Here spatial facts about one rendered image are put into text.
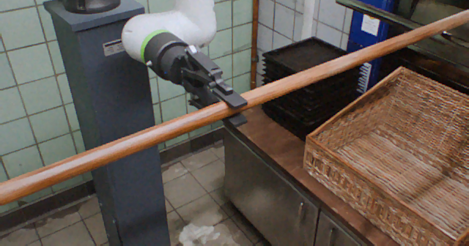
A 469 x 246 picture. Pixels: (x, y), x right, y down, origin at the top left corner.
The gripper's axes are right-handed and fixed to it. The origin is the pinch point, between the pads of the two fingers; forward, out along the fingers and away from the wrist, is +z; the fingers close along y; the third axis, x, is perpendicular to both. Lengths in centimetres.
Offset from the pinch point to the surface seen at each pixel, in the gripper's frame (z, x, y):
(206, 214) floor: -76, -37, 120
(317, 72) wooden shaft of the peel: 1.3, -19.9, -1.0
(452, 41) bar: 3, -63, 3
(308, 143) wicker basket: -27, -51, 49
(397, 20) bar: -13, -63, 3
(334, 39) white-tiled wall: -66, -101, 38
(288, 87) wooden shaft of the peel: 1.7, -12.1, -0.5
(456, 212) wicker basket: 15, -76, 61
